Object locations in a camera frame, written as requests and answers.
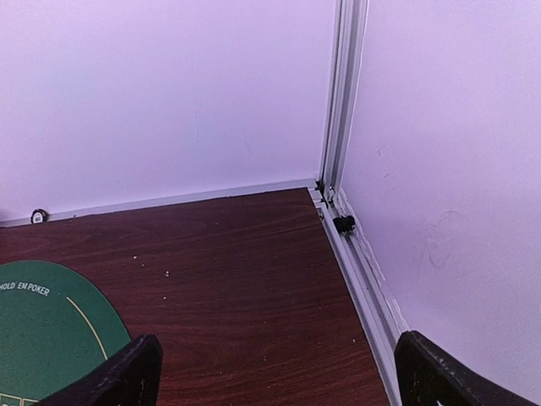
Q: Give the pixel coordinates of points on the aluminium frame post right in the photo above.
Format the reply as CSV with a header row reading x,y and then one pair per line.
x,y
347,54

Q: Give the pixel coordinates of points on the black knob on rail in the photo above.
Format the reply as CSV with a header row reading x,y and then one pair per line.
x,y
344,224

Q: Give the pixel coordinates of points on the small black round object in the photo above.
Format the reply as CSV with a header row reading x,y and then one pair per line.
x,y
38,216

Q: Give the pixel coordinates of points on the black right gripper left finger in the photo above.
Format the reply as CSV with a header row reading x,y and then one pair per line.
x,y
130,377

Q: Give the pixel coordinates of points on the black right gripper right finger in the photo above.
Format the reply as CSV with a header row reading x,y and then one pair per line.
x,y
428,375

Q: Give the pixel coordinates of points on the green round poker mat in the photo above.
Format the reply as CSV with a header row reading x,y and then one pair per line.
x,y
56,328

